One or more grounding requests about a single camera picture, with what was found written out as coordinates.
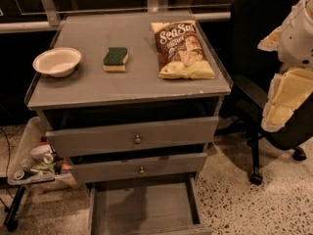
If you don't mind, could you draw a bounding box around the grey drawer cabinet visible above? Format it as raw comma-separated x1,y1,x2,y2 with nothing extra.
24,13,234,188

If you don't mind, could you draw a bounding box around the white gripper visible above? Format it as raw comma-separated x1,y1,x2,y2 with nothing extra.
257,0,313,132

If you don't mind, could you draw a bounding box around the grey bottom drawer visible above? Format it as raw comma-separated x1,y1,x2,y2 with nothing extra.
87,173,212,235

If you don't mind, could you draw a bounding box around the black stand leg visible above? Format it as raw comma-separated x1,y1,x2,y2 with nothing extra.
4,186,25,232

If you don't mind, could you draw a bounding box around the green yellow sponge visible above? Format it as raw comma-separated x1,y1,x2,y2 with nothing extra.
103,47,128,72

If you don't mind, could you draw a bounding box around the brown chips bag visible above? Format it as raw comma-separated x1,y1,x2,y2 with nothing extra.
151,21,215,79

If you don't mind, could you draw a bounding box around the white bowl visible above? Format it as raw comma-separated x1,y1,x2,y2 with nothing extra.
32,47,81,77

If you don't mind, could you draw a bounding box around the clear plastic trash bin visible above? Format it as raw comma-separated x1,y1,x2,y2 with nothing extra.
8,117,79,193

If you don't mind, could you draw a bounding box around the black office chair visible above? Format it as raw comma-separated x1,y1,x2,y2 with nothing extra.
222,0,313,185

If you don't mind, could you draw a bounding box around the metal railing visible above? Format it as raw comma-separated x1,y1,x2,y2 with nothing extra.
0,0,230,34

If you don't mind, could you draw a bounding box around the grey top drawer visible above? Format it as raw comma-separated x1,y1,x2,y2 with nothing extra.
46,117,218,157

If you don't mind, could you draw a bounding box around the grey drawer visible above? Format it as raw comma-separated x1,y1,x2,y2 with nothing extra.
69,153,207,183
46,117,218,157
87,173,212,235

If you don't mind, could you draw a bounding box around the grey middle drawer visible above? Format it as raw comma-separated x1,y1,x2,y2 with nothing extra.
69,153,207,183

